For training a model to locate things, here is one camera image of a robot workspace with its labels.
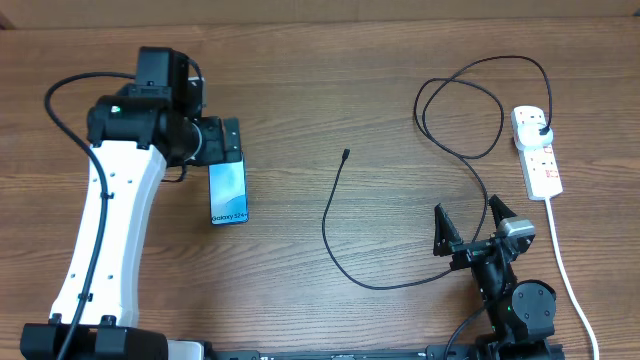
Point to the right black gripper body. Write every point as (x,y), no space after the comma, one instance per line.
(466,252)

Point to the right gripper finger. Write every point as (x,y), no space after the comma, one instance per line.
(501,212)
(447,239)

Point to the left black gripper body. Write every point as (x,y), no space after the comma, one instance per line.
(210,146)

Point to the Samsung Galaxy smartphone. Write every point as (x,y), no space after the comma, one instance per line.
(228,193)

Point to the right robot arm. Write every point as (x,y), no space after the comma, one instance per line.
(521,313)

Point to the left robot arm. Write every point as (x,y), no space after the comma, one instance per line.
(154,122)

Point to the white charger plug adapter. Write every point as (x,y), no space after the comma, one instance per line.
(528,137)

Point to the white power strip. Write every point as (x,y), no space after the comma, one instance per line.
(540,169)

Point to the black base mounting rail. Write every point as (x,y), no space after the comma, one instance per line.
(380,355)

